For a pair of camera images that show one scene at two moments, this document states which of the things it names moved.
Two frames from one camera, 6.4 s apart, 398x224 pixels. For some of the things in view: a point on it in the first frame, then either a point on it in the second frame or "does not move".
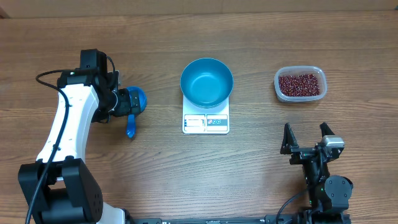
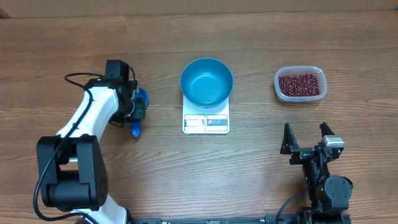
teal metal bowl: [206, 83] does not move
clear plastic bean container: [300, 83] does not move
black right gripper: [301, 153] does not move
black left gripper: [125, 109] → [140, 114]
